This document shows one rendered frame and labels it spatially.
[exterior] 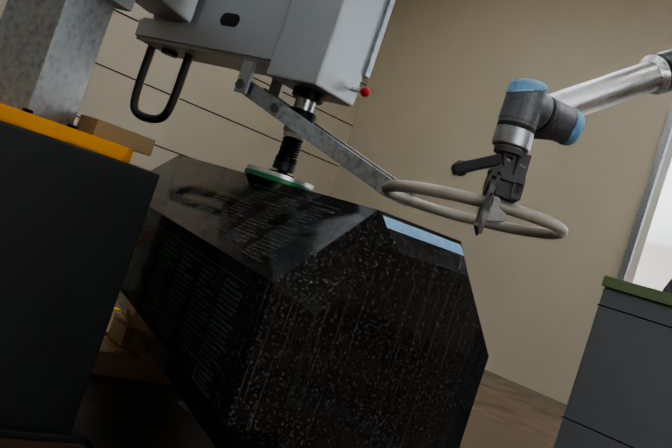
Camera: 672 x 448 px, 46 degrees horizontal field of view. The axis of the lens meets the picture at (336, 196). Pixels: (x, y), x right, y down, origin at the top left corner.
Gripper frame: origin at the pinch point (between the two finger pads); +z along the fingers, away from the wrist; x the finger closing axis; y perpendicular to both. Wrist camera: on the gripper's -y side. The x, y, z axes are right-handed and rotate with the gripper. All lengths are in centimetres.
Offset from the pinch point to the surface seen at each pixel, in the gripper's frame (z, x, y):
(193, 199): 11, 52, -78
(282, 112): -22, 51, -60
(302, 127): -19, 47, -52
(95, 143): 6, 17, -98
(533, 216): -6.7, 1.5, 12.0
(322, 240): 13.1, 5.6, -33.6
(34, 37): -16, 15, -123
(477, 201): -5.9, -1.3, -1.7
